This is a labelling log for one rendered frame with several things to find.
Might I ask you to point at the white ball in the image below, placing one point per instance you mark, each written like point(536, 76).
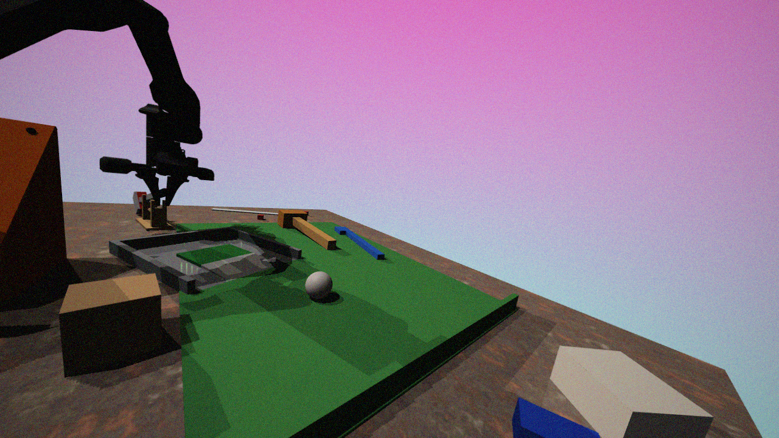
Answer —
point(318, 285)

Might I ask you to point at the large green mat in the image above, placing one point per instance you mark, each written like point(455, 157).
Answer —
point(258, 351)

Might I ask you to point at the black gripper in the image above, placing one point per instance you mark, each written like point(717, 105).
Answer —
point(147, 171)

